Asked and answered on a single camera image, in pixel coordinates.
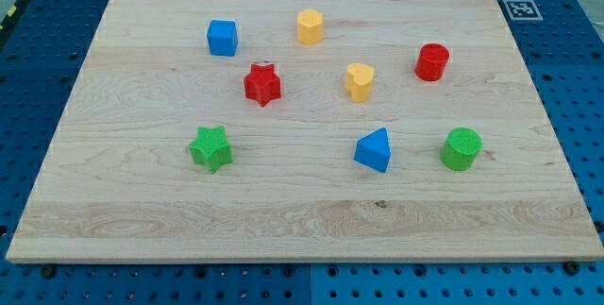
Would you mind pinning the red cylinder block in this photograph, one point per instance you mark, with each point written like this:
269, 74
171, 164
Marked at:
431, 63

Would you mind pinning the green star block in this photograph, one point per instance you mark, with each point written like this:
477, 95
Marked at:
211, 148

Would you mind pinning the wooden board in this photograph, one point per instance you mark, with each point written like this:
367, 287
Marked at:
118, 183

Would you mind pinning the white fiducial marker tag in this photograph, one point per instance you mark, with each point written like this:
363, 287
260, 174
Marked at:
522, 10

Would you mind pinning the yellow heart block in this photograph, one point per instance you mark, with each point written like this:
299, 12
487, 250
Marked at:
358, 81

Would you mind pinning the blue triangle block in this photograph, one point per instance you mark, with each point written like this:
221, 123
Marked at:
373, 150

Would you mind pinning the blue cube block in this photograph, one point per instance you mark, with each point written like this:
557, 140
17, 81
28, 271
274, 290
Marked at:
222, 38

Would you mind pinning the green cylinder block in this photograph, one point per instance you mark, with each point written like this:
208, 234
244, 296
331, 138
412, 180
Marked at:
462, 146

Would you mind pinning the yellow hexagon block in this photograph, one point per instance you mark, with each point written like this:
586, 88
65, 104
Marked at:
310, 26

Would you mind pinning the yellow black hazard tape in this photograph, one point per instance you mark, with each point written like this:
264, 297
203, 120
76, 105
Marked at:
14, 13

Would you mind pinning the red star block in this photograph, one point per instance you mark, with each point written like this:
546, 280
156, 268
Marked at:
262, 84

